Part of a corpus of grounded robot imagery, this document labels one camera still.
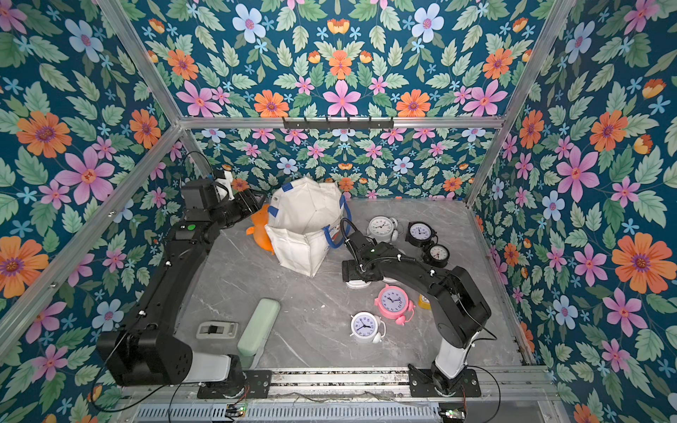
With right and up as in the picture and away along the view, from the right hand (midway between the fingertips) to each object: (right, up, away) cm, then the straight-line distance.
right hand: (361, 269), depth 90 cm
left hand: (-29, +24, -14) cm, 41 cm away
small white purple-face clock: (+2, -17, -8) cm, 19 cm away
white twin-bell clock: (-1, -4, -4) cm, 6 cm away
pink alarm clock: (+11, -11, -3) cm, 16 cm away
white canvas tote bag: (-23, +19, +16) cm, 34 cm away
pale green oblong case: (-32, -18, -10) cm, 38 cm away
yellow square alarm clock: (+21, -11, -2) cm, 24 cm away
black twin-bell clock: (+29, +4, +8) cm, 30 cm away
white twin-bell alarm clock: (+9, +14, +14) cm, 22 cm away
